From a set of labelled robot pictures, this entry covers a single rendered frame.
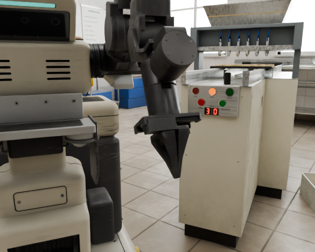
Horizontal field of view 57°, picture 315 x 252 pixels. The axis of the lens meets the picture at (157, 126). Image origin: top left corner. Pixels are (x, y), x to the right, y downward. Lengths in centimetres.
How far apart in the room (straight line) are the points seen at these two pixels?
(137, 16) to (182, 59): 13
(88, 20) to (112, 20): 556
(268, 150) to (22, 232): 169
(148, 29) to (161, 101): 13
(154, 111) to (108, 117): 55
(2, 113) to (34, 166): 16
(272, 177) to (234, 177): 75
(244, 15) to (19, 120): 172
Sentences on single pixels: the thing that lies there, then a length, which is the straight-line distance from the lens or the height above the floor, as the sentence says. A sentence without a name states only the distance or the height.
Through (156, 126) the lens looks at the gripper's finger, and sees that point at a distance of 45.
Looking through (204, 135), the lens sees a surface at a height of 59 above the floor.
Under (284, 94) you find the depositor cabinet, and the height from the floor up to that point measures 74.
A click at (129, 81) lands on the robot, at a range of 76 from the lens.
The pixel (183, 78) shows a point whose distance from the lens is 141.
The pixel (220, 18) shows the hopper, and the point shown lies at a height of 124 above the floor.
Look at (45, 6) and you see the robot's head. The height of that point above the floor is 106.
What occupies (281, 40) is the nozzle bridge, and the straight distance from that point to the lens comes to 214.
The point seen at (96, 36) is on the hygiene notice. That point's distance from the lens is 630.
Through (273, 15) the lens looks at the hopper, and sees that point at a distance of 213.
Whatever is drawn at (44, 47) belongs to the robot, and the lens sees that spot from 71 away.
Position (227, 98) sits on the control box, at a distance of 136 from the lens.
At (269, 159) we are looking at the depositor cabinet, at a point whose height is 29.
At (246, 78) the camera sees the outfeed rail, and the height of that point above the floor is 88.
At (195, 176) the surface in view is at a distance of 153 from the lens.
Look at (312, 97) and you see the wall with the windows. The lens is 529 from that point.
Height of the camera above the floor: 95
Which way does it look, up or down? 13 degrees down
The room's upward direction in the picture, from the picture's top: straight up
